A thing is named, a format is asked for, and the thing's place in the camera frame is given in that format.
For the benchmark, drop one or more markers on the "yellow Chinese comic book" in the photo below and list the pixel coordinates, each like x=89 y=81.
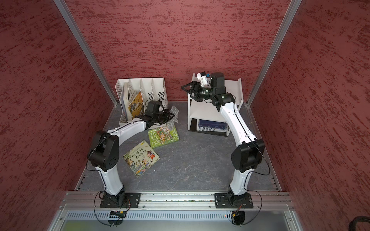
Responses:
x=136 y=105

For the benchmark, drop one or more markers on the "white perforated magazine file rack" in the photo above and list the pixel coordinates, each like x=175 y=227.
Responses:
x=135 y=94

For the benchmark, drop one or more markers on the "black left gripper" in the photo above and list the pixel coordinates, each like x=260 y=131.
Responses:
x=168 y=117

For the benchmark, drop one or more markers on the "aluminium corner post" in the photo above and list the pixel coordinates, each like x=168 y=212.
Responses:
x=71 y=23
x=282 y=30

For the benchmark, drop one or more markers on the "left aluminium corner post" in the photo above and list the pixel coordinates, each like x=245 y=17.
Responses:
x=71 y=23

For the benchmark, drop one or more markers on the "blue white magazines stack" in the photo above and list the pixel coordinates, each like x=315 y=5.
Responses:
x=124 y=100

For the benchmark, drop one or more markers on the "colourful Chinese picture book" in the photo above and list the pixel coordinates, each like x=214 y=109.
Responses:
x=141 y=158

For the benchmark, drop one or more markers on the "blue book under shelf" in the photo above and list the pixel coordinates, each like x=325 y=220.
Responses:
x=211 y=126

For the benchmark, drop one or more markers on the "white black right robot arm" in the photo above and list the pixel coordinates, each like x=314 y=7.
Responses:
x=249 y=150

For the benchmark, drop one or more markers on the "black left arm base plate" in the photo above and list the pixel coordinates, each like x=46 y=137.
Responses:
x=123 y=200

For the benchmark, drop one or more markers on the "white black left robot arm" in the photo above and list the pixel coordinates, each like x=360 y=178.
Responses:
x=104 y=151

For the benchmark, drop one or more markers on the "right aluminium corner post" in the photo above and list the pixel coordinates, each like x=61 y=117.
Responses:
x=282 y=30

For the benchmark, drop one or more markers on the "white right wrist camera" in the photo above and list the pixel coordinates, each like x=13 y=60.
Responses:
x=203 y=78

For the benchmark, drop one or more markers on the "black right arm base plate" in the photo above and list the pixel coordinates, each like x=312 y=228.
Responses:
x=229 y=200

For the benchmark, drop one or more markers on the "white two-tier bookshelf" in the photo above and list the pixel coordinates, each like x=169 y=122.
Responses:
x=206 y=111

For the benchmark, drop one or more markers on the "green Treehouse book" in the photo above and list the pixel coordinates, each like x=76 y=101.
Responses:
x=162 y=136

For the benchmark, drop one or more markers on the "grey knitted cloth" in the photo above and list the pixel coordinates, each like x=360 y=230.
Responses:
x=174 y=119

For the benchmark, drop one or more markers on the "aluminium front rail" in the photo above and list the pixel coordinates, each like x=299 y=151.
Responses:
x=206 y=200

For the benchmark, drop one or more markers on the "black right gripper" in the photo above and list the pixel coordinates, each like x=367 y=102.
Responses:
x=194 y=84

